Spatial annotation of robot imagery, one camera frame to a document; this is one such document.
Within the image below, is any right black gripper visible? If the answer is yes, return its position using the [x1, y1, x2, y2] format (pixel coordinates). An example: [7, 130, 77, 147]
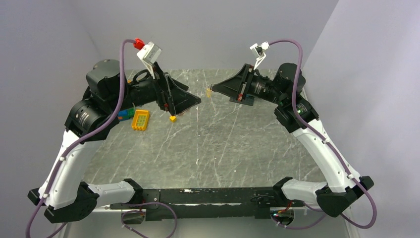
[213, 63, 286, 105]

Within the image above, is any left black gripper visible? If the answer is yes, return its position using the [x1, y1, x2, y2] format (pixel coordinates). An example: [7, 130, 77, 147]
[108, 61, 201, 115]

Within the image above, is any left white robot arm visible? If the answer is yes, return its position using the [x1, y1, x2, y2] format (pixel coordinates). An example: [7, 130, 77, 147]
[28, 59, 201, 224]

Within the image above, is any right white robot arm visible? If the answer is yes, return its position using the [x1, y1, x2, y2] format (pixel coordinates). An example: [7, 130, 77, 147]
[210, 63, 374, 217]

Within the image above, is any grey and blue lego stack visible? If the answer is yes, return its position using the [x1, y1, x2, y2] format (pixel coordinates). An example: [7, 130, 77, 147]
[229, 95, 255, 107]

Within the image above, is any yellow window toy block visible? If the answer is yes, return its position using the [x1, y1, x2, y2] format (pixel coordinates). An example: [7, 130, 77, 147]
[131, 109, 150, 131]

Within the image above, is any green lego brick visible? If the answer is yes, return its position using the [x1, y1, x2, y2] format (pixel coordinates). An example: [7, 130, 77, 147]
[127, 108, 135, 118]

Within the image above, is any blue lego brick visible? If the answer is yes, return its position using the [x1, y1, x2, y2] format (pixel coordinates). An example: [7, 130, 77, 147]
[117, 110, 130, 121]

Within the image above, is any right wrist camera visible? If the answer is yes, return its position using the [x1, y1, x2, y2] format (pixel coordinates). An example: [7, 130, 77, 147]
[249, 42, 270, 69]

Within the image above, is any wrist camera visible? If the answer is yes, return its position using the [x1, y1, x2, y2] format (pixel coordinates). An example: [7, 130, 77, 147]
[133, 38, 162, 79]
[249, 42, 270, 69]

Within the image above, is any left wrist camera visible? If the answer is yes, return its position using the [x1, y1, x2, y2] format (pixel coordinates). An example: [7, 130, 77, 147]
[133, 38, 162, 79]

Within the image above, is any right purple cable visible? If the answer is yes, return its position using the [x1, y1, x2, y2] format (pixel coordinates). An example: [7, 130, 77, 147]
[267, 39, 377, 230]

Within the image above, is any purple cable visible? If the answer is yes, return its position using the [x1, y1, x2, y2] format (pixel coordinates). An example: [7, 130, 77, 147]
[267, 39, 377, 230]
[25, 38, 178, 238]

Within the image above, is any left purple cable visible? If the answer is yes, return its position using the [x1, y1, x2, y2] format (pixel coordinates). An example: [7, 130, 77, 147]
[25, 38, 178, 238]

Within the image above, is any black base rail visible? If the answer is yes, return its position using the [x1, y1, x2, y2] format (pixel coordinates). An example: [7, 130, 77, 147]
[110, 187, 293, 221]

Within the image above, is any aluminium frame rail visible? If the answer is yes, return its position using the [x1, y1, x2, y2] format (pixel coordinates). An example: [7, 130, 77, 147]
[48, 205, 146, 238]

